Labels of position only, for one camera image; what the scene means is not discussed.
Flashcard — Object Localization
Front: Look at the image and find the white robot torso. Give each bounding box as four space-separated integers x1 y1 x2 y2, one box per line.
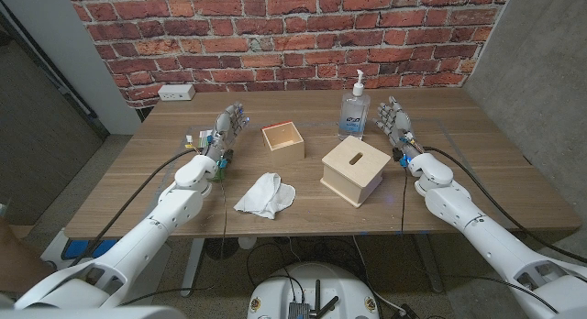
0 305 187 319

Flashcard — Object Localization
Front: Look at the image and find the white table leg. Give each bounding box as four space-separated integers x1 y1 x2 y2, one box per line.
180 237 206 298

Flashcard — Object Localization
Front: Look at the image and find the white crumpled cloth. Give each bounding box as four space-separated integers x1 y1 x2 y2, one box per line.
233 172 297 220

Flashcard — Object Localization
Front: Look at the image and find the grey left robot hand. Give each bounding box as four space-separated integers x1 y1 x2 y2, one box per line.
205 102 250 162

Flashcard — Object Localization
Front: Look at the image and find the wooden drawer with red front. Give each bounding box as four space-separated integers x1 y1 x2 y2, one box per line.
260 120 306 167

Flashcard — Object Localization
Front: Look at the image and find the blue floor object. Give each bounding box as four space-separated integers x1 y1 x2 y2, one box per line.
61 238 118 261

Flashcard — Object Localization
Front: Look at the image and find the thin black left wrist cable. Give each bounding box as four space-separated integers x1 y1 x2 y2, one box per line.
218 167 229 260

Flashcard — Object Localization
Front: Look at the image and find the clear hand sanitizer pump bottle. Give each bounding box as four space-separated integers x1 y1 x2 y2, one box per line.
338 69 371 141

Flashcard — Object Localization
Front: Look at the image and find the grey table leg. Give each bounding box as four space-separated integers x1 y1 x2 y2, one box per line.
412 234 445 294

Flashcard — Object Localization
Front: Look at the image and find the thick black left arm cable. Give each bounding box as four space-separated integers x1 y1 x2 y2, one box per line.
68 147 199 269

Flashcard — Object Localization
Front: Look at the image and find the brick wall print backdrop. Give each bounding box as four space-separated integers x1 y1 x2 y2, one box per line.
65 0 514 109

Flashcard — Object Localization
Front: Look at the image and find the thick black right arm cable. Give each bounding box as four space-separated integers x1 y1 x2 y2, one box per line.
424 146 587 265

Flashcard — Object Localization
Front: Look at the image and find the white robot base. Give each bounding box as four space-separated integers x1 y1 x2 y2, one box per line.
246 262 381 319

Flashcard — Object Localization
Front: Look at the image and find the white power strip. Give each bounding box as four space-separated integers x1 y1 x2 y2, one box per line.
157 83 196 103

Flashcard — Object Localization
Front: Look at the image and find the green and white card packet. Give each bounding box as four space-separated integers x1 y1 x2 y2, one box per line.
197 129 229 182

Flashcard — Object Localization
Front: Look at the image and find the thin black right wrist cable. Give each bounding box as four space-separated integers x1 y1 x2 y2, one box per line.
400 165 409 236

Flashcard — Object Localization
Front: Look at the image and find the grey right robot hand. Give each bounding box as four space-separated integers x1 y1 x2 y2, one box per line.
373 96 423 162

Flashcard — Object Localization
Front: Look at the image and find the wooden box with slot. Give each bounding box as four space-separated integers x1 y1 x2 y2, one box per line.
319 135 393 209

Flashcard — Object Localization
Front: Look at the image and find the grey radio module with antennas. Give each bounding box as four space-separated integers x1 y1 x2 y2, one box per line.
287 279 340 319

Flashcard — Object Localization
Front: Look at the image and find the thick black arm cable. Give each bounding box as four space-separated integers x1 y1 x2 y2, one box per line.
424 146 587 265
68 147 199 269

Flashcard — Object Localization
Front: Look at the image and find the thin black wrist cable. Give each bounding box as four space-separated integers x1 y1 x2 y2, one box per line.
400 165 409 236
218 167 229 260

